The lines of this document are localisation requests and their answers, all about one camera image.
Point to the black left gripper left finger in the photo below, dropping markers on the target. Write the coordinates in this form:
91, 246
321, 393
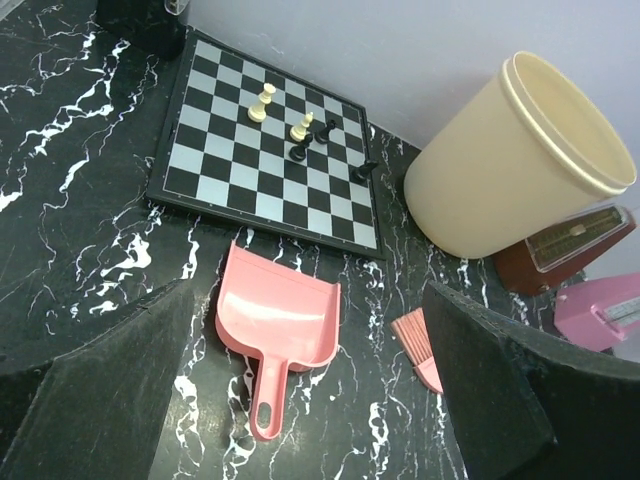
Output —
91, 403

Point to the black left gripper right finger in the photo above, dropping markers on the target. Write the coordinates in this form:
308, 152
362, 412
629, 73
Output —
527, 405

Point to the pink hand brush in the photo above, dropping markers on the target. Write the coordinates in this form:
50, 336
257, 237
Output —
410, 329

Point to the pink plastic dustpan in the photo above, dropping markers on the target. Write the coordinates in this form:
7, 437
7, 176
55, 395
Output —
284, 319

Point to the pink metronome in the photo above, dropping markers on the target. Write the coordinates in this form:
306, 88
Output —
599, 314

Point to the brown metronome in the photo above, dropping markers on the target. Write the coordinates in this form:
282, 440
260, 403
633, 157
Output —
546, 259

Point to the beige plastic bucket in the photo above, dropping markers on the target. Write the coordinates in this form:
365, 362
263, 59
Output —
529, 150

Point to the black white chessboard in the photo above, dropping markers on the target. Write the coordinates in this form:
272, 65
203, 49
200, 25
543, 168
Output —
213, 160

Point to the black chess piece front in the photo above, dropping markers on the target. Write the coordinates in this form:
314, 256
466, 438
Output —
298, 152

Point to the black chess piece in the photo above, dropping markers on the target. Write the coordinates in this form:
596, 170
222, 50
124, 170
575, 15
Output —
322, 136
298, 152

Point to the black chess piece back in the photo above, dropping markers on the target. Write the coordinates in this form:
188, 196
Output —
322, 136

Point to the white chess piece left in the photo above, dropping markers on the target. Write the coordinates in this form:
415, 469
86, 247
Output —
257, 112

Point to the white chess piece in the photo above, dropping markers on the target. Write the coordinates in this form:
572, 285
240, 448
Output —
299, 131
257, 112

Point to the white chess piece right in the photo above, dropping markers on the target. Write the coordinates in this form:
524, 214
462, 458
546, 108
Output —
299, 131

